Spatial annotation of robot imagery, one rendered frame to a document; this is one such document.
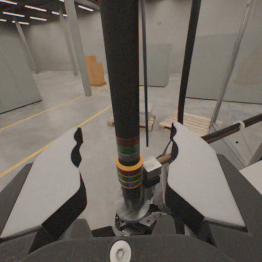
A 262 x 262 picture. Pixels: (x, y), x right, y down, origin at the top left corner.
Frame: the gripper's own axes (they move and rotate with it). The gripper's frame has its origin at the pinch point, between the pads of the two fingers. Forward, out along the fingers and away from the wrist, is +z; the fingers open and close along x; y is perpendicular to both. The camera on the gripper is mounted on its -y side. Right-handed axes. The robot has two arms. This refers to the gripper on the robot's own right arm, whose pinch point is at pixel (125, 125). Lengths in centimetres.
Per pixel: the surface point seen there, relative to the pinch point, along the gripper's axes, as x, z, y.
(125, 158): -0.6, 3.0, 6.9
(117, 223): -6.1, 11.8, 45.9
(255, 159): 61, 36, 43
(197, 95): 264, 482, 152
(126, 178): -0.5, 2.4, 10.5
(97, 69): -172, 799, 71
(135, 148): 0.8, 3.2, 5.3
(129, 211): -0.6, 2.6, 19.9
